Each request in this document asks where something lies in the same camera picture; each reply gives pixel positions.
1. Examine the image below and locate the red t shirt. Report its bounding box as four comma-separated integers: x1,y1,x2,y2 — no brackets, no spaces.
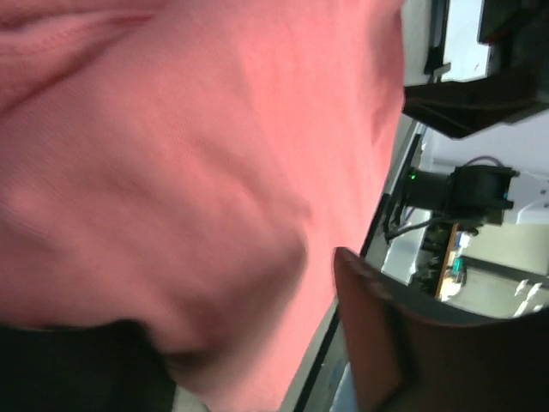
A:
1,1,404,411

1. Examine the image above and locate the white whiteboard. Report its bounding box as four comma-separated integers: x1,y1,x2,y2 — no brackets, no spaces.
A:
424,0,489,82

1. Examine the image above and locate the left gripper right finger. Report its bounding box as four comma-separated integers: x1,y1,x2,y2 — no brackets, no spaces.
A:
334,247,548,411

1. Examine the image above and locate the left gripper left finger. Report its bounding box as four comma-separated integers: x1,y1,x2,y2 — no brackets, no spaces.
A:
1,321,176,412

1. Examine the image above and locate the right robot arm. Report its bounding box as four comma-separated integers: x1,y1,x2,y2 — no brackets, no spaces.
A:
401,63,548,227

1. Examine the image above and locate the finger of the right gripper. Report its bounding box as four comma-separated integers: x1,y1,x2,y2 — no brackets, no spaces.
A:
403,64,548,139

